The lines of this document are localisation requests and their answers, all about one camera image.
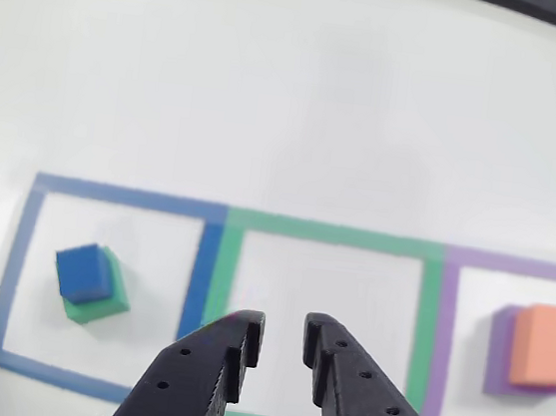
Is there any small blue foam cube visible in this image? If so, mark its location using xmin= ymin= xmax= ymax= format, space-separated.
xmin=49 ymin=239 xmax=121 ymax=310

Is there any blue tape square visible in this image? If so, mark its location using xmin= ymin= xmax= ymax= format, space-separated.
xmin=0 ymin=167 xmax=231 ymax=415

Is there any purple foam block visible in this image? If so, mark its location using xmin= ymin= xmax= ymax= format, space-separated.
xmin=481 ymin=301 xmax=556 ymax=404

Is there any green tape square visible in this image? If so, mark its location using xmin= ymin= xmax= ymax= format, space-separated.
xmin=188 ymin=204 xmax=450 ymax=416

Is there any green foam cube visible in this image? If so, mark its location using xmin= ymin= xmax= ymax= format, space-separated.
xmin=59 ymin=241 xmax=138 ymax=330

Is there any black power strip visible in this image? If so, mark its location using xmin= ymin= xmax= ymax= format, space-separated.
xmin=415 ymin=0 xmax=556 ymax=29

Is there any purple tape square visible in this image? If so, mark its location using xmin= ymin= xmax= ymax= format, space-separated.
xmin=422 ymin=244 xmax=556 ymax=416

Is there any orange foam block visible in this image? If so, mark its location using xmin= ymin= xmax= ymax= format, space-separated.
xmin=506 ymin=301 xmax=556 ymax=391

